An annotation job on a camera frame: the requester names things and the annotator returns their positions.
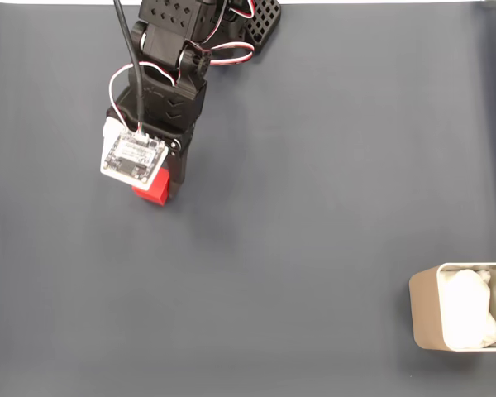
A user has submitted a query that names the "red cube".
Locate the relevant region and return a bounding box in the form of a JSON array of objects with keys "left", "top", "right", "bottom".
[{"left": 131, "top": 166, "right": 171, "bottom": 207}]

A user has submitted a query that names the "beige metal box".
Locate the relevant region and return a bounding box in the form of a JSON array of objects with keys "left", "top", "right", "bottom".
[{"left": 408, "top": 261, "right": 496, "bottom": 353}]

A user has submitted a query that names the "dark grey table mat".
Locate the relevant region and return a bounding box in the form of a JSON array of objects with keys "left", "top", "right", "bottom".
[{"left": 0, "top": 2, "right": 496, "bottom": 397}]

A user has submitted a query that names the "white crumpled paper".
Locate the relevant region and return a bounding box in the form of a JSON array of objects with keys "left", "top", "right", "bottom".
[{"left": 439, "top": 268, "right": 496, "bottom": 350}]

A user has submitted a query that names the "white camera board mount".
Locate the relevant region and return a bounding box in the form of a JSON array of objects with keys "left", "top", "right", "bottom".
[{"left": 98, "top": 117, "right": 170, "bottom": 193}]

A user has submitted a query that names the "black camera cable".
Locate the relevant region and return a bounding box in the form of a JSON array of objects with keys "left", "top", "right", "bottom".
[{"left": 112, "top": 0, "right": 147, "bottom": 134}]

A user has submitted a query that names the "white red servo wire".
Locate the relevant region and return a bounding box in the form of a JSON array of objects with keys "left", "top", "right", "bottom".
[
  {"left": 108, "top": 60, "right": 179, "bottom": 132},
  {"left": 202, "top": 0, "right": 258, "bottom": 68}
]

